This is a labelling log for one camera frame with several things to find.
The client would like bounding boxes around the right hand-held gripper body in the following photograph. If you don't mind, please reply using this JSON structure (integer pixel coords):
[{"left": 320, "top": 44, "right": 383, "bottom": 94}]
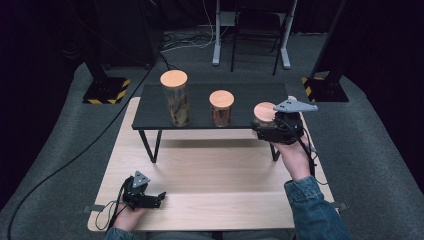
[{"left": 266, "top": 98, "right": 319, "bottom": 146}]

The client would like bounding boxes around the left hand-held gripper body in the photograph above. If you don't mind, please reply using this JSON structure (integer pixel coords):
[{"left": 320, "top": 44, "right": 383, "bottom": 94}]
[{"left": 121, "top": 170, "right": 161, "bottom": 211}]

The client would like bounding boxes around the small glass jar wooden lid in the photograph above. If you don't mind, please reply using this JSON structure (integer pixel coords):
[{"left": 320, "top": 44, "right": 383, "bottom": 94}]
[{"left": 252, "top": 101, "right": 278, "bottom": 130}]

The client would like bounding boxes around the medium glass jar wooden lid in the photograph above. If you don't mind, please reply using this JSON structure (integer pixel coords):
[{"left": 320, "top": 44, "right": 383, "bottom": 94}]
[{"left": 208, "top": 89, "right": 236, "bottom": 129}]

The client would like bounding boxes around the black raised shelf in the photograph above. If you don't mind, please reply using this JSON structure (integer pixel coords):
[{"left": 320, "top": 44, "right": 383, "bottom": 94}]
[{"left": 131, "top": 82, "right": 299, "bottom": 165}]

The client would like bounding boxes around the person's left hand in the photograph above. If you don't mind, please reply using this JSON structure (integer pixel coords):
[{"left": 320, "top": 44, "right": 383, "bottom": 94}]
[{"left": 112, "top": 203, "right": 148, "bottom": 232}]

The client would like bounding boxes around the person's right hand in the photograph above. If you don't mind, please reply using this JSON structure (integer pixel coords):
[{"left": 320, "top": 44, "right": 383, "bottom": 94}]
[{"left": 269, "top": 131, "right": 313, "bottom": 182}]

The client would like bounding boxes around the black stand with striped base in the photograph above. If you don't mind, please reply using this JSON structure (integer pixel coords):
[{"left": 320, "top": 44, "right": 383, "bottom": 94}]
[
  {"left": 301, "top": 0, "right": 351, "bottom": 103},
  {"left": 75, "top": 39, "right": 132, "bottom": 105}
]

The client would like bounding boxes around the black chair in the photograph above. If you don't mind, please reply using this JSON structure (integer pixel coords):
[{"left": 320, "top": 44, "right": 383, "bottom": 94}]
[{"left": 230, "top": 0, "right": 290, "bottom": 77}]

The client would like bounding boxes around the tall glass jar wooden lid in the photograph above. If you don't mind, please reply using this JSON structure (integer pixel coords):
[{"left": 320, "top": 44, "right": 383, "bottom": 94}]
[{"left": 159, "top": 69, "right": 193, "bottom": 128}]

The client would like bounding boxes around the large black box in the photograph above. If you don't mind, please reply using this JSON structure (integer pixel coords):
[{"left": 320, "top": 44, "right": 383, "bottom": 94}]
[{"left": 95, "top": 0, "right": 162, "bottom": 68}]

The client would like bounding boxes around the left hand-held gripper cable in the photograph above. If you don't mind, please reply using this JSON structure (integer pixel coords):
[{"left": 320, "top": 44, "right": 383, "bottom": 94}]
[{"left": 94, "top": 179, "right": 130, "bottom": 232}]

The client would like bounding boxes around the hand-held gripper cable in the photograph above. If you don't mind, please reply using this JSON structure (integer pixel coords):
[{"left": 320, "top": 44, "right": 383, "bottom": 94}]
[
  {"left": 94, "top": 179, "right": 130, "bottom": 232},
  {"left": 278, "top": 118, "right": 330, "bottom": 187}
]

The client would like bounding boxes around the right hand-held gripper cable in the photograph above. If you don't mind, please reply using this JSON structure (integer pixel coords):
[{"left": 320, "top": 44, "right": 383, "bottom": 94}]
[{"left": 278, "top": 118, "right": 330, "bottom": 187}]

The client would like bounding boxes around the long black floor cable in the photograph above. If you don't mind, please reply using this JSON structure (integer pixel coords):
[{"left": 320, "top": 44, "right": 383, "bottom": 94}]
[{"left": 7, "top": 49, "right": 172, "bottom": 240}]

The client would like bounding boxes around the white desk frame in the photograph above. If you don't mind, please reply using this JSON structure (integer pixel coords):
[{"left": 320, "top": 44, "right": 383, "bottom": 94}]
[{"left": 211, "top": 0, "right": 299, "bottom": 70}]

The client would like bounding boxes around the bundle of floor cables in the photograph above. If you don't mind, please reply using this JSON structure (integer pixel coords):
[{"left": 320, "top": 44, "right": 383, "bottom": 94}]
[{"left": 161, "top": 19, "right": 218, "bottom": 54}]

